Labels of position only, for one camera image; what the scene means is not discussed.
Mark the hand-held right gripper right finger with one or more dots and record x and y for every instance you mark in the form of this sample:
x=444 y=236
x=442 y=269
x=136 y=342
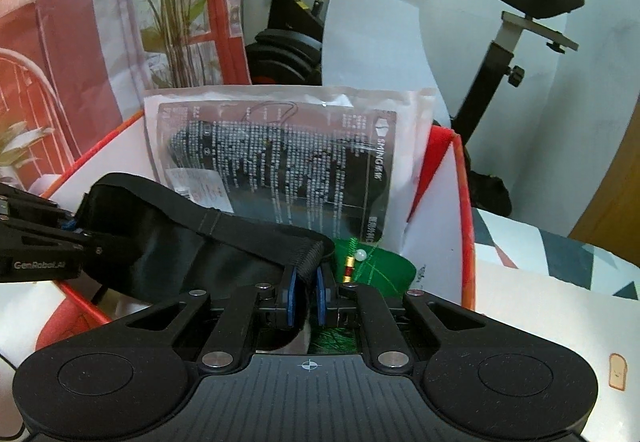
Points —
x=321 y=294

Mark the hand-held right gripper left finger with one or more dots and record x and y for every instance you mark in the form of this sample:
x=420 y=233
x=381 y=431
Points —
x=289 y=294

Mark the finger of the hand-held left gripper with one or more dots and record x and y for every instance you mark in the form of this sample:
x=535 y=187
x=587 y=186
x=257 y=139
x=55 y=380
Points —
x=45 y=227

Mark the green embroidered cloth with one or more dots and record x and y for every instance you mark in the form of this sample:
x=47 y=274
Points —
x=385 y=267

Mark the red cardboard box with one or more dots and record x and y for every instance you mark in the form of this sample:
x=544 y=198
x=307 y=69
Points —
x=435 y=247

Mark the clear plastic bag black item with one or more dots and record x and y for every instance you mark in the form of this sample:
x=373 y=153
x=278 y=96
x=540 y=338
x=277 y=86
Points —
x=280 y=161

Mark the white patterned tablecloth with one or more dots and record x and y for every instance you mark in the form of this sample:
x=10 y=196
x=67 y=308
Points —
x=525 y=292

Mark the black exercise bike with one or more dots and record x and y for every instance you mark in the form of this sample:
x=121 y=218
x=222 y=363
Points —
x=290 y=46

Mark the white paper sheet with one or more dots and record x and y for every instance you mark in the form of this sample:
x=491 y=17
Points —
x=375 y=36

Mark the yellow wooden door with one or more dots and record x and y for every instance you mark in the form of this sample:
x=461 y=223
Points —
x=615 y=212

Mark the pink printed wall cloth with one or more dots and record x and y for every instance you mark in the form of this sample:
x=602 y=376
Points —
x=75 y=46

